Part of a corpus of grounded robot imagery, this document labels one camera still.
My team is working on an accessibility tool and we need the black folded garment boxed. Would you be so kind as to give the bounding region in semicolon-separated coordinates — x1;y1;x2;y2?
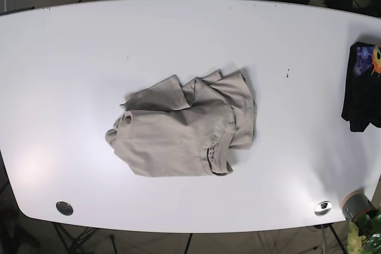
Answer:
342;42;380;132

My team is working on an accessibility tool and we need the beige T-shirt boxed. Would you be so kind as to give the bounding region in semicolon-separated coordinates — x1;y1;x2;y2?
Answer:
105;71;256;177

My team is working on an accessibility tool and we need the green potted plant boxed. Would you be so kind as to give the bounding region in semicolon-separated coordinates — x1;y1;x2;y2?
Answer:
347;209;380;254

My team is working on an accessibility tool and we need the grey plant pot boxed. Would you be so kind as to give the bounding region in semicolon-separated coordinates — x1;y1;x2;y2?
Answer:
341;189;377;222

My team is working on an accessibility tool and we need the silver table grommet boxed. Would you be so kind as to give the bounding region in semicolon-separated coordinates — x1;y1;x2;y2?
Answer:
314;201;332;217
56;201;73;216

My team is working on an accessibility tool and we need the left silver table grommet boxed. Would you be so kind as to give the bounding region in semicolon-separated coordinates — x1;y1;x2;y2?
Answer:
56;201;73;216

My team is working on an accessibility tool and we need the right silver table grommet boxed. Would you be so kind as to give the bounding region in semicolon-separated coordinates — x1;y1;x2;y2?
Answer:
314;201;332;217

